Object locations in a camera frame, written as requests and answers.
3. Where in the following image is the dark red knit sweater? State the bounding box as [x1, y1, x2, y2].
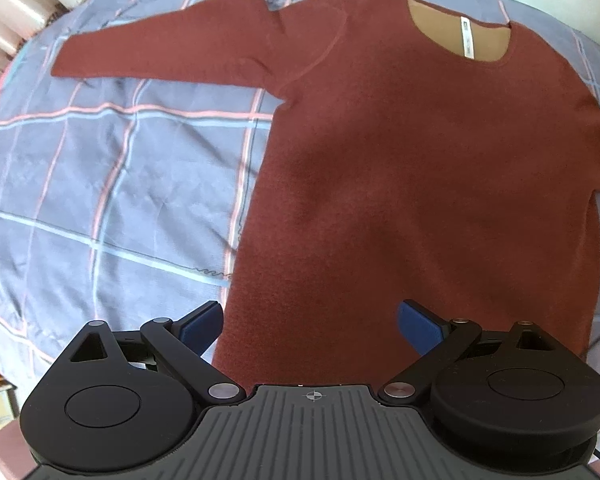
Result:
[52, 0, 600, 388]

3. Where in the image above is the blue plaid bed sheet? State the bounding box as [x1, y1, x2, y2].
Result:
[0, 0, 600, 398]

